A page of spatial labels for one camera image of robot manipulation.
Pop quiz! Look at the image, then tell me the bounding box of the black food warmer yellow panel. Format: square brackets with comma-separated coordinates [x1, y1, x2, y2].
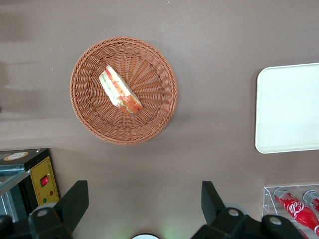
[0, 148, 60, 222]

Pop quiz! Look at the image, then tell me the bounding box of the clear acrylic bottle rack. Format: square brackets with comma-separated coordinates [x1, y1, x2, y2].
[262, 184, 319, 239]

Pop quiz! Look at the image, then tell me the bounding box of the round brown wicker basket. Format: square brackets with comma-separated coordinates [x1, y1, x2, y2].
[69, 36, 179, 146]

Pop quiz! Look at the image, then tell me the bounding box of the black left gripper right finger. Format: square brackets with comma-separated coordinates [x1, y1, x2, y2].
[190, 181, 250, 239]

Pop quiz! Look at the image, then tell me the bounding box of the triangle cut sandwich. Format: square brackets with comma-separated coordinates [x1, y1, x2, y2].
[99, 64, 144, 116]

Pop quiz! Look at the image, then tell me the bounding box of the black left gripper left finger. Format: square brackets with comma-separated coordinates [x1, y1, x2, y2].
[28, 180, 89, 239]

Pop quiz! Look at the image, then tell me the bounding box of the beige rectangular serving tray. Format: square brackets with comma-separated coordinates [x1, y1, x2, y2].
[254, 62, 319, 154]

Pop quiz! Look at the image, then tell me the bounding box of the red cola bottle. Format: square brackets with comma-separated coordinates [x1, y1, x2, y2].
[273, 187, 319, 233]
[302, 189, 319, 209]

